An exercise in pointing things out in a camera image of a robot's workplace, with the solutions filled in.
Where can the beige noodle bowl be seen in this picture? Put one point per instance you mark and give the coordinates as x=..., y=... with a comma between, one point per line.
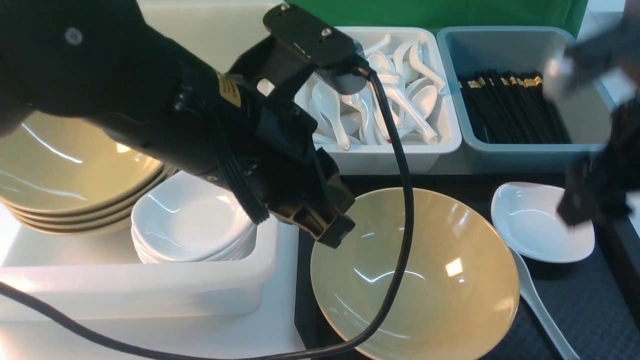
x=458, y=296

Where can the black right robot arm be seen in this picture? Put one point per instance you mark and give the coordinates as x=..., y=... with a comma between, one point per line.
x=597, y=184

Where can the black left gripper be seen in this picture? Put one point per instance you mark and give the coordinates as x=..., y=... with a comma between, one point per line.
x=282, y=171

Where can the white spoon in bin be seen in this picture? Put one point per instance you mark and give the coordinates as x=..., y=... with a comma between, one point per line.
x=327, y=102

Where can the top stacked white dish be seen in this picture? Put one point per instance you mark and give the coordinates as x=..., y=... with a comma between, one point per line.
x=185, y=219

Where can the stacked beige bowl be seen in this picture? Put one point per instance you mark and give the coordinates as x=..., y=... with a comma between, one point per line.
x=54, y=165
x=101, y=227
x=112, y=208
x=117, y=215

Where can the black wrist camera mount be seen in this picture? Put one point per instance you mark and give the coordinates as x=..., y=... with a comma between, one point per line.
x=299, y=45

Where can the white square sauce dish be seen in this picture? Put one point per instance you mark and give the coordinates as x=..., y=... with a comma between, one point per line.
x=525, y=214

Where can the white spoon bin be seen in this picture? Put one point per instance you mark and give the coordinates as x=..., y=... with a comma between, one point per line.
x=410, y=65

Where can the large white plastic tub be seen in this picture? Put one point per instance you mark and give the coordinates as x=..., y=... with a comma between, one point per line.
x=89, y=277

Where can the bottom stacked beige bowl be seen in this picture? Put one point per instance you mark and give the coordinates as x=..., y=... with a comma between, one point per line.
x=101, y=227

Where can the top stacked beige bowl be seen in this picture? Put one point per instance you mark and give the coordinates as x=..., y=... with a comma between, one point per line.
x=54, y=165

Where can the blue-grey chopstick bin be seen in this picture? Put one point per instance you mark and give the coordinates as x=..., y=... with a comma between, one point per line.
x=522, y=49

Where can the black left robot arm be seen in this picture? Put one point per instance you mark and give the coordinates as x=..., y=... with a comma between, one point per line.
x=99, y=60

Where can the bundle of black chopsticks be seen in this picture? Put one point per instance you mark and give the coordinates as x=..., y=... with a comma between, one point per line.
x=506, y=107

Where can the white ceramic soup spoon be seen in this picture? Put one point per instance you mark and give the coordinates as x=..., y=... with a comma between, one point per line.
x=529, y=293

